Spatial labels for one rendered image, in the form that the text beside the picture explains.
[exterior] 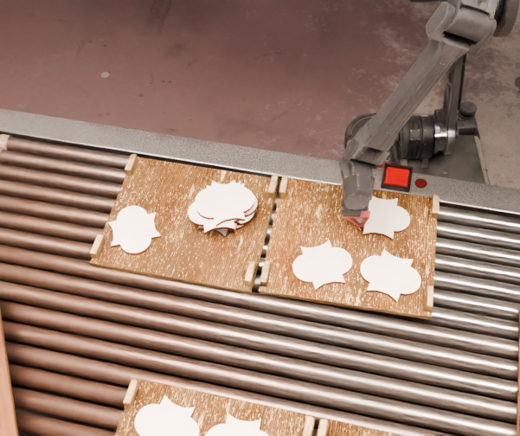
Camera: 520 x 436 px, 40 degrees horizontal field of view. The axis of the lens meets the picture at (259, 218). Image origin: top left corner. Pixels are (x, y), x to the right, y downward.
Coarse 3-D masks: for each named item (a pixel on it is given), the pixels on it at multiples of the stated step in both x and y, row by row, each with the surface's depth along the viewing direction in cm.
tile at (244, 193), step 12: (216, 192) 179; (228, 192) 179; (240, 192) 179; (204, 204) 177; (216, 204) 177; (228, 204) 177; (240, 204) 177; (252, 204) 177; (204, 216) 175; (216, 216) 175; (228, 216) 175; (240, 216) 175
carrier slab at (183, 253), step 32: (128, 192) 187; (160, 192) 187; (192, 192) 187; (256, 192) 186; (160, 224) 181; (192, 224) 181; (256, 224) 180; (128, 256) 176; (160, 256) 176; (192, 256) 175; (224, 256) 175; (256, 256) 175; (224, 288) 171
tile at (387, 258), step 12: (384, 252) 173; (372, 264) 172; (384, 264) 171; (396, 264) 171; (408, 264) 171; (372, 276) 170; (384, 276) 169; (396, 276) 169; (408, 276) 169; (372, 288) 168; (384, 288) 168; (396, 288) 168; (408, 288) 167; (396, 300) 166
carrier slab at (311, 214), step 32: (288, 192) 186; (320, 192) 186; (384, 192) 185; (288, 224) 180; (320, 224) 180; (352, 224) 179; (416, 224) 179; (288, 256) 175; (352, 256) 174; (416, 256) 174; (288, 288) 169; (320, 288) 169; (352, 288) 169
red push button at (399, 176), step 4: (388, 168) 190; (392, 168) 190; (396, 168) 190; (388, 172) 190; (392, 172) 190; (396, 172) 190; (400, 172) 189; (404, 172) 189; (408, 172) 189; (388, 176) 189; (392, 176) 189; (396, 176) 189; (400, 176) 189; (404, 176) 189; (388, 180) 188; (392, 180) 188; (396, 180) 188; (400, 180) 188; (404, 180) 188; (396, 184) 187; (400, 184) 187; (404, 184) 187
